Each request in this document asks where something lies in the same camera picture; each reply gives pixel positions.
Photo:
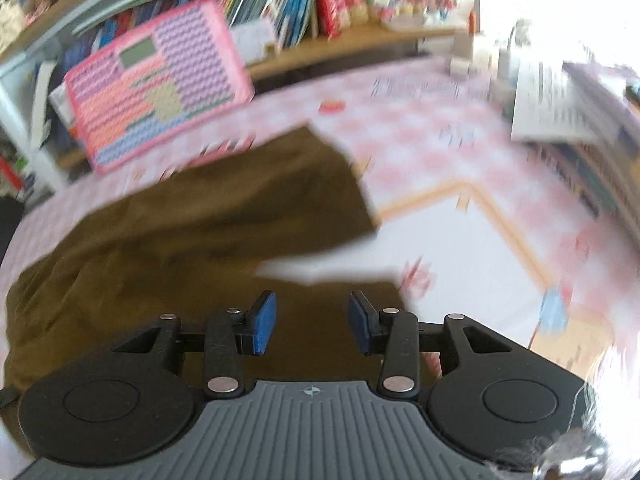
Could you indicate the stack of books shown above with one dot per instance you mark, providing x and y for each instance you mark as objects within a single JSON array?
[{"x": 600, "y": 160}]

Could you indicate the small white card box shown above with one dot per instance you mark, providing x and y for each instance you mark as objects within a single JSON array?
[{"x": 252, "y": 42}]

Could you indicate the group of small white boxes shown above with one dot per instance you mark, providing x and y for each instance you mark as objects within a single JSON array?
[{"x": 480, "y": 55}]

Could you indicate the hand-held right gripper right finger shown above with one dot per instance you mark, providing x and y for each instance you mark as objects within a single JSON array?
[{"x": 361, "y": 325}]

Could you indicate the brown velvet garment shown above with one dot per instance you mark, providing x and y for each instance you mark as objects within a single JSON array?
[{"x": 200, "y": 220}]

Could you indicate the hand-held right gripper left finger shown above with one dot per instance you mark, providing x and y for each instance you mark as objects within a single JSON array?
[{"x": 262, "y": 325}]

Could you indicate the white printed paper sheet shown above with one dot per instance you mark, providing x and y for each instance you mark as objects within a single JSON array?
[{"x": 550, "y": 105}]

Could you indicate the pink printed tablecloth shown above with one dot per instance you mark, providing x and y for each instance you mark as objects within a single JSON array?
[{"x": 450, "y": 170}]

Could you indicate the row of upright books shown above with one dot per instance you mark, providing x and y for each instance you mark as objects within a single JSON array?
[{"x": 280, "y": 0}]

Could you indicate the pink toy learning tablet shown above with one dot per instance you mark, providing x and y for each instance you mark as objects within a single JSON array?
[{"x": 150, "y": 85}]

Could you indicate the thick red book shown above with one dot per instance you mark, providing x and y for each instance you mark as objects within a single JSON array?
[{"x": 329, "y": 2}]

